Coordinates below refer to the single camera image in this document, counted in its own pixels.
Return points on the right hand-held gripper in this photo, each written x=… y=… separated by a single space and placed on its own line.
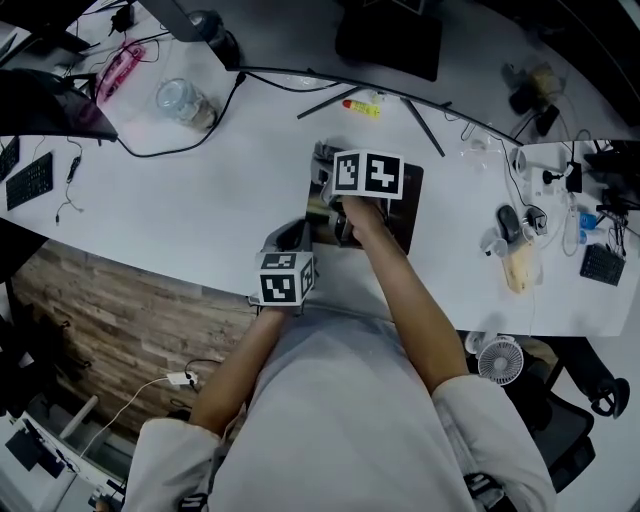
x=370 y=172

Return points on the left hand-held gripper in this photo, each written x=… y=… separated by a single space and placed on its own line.
x=277 y=290

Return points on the purple fluffy sock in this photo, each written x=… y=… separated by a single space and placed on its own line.
x=325 y=155

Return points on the dark printed mouse pad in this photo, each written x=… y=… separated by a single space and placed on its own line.
x=407 y=210

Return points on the person's left forearm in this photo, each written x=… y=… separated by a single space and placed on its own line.
x=235 y=370

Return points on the person's right forearm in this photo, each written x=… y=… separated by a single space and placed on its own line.
x=420 y=310

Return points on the black computer mouse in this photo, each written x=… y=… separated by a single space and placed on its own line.
x=509 y=224

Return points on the person's right hand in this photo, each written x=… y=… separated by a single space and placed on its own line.
x=367 y=217

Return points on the yellow tube red cap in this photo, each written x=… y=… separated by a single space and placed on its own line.
x=362 y=107

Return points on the black curved monitor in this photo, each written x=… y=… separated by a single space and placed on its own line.
x=280 y=45

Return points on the glass jar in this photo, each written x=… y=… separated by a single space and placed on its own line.
x=185 y=102

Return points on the clear plastic wrapper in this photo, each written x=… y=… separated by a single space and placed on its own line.
x=480 y=152

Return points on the small white cup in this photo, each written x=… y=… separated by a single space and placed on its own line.
x=494 y=243

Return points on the person's white shirt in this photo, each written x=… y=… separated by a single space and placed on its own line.
x=340 y=425

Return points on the white round desk grommet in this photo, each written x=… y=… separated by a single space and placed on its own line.
x=520 y=161

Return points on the small black grey charger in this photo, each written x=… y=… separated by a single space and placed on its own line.
x=536 y=221

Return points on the pink translucent case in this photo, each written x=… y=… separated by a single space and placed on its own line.
x=120 y=70

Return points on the white desk fan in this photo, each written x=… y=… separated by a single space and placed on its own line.
x=500 y=361

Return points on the black power brick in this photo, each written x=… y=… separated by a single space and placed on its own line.
x=575 y=177

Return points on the black power adapter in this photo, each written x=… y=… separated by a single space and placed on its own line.
x=123 y=17

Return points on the black keyboard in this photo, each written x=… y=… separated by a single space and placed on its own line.
x=29 y=181
x=7 y=157
x=602 y=265

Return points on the blue white packet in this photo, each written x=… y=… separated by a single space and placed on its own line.
x=588 y=221

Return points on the white bar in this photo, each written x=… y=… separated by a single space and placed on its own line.
x=79 y=417

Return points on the black floor equipment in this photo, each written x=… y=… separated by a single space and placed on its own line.
x=20 y=350

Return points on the large black flat monitor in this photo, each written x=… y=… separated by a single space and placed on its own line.
x=622 y=155

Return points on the black mesh office chair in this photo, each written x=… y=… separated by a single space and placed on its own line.
x=570 y=425

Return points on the black wall plug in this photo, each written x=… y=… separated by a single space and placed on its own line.
x=551 y=176

